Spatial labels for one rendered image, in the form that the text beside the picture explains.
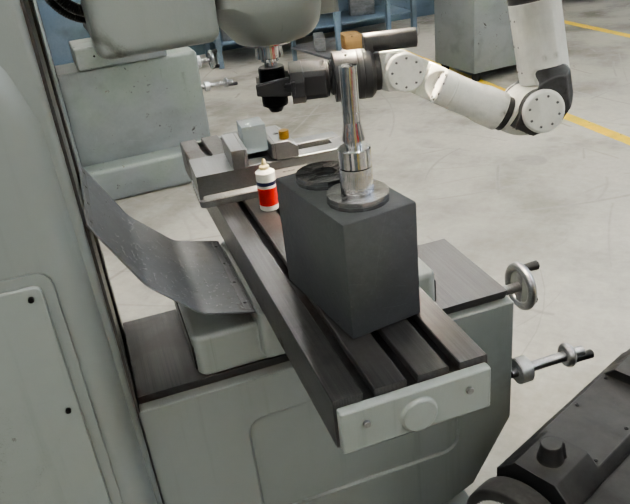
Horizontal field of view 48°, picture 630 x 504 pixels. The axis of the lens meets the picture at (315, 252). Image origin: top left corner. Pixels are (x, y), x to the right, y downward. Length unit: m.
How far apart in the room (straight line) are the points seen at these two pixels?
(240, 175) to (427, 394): 0.74
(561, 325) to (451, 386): 1.82
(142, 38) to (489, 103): 0.61
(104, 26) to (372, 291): 0.55
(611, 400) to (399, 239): 0.68
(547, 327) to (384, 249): 1.81
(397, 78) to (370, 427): 0.61
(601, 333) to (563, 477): 1.48
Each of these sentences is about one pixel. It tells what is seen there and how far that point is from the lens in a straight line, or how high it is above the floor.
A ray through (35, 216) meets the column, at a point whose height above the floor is 1.15.
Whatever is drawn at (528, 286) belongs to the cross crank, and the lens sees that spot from 1.69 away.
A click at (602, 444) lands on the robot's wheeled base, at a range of 1.43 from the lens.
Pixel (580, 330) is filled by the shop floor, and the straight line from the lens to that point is 2.76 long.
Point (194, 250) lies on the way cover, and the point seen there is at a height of 0.89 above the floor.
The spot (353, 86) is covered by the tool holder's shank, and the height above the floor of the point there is 1.30.
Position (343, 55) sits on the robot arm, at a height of 1.27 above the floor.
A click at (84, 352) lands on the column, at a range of 1.21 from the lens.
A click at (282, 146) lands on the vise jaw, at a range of 1.53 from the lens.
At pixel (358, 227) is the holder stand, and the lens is 0.96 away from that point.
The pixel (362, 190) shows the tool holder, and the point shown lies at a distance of 0.99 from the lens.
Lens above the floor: 1.55
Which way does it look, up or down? 28 degrees down
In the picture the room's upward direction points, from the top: 7 degrees counter-clockwise
